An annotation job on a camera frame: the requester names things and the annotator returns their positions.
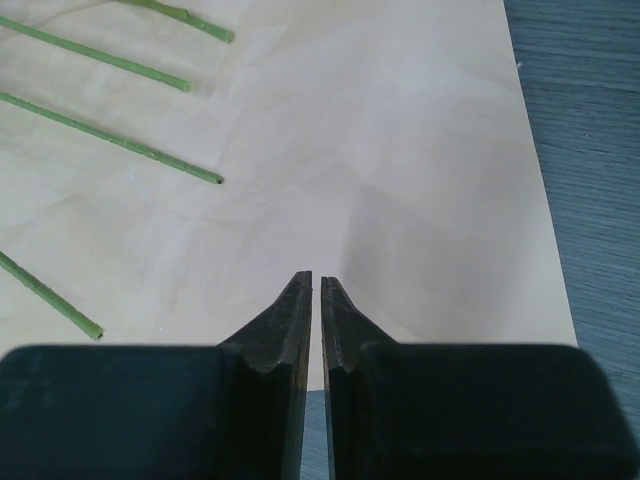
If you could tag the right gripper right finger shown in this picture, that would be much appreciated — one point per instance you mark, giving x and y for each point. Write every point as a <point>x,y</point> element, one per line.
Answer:
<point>464,411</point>

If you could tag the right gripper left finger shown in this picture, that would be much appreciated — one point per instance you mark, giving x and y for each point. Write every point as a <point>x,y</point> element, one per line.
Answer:
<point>230,411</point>

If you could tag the pink artificial flower bouquet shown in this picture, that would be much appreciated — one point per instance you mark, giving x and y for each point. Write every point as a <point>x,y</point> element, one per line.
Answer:
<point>119,192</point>

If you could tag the green orange wrapping paper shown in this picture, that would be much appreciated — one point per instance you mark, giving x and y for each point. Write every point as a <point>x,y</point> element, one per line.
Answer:
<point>389,146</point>

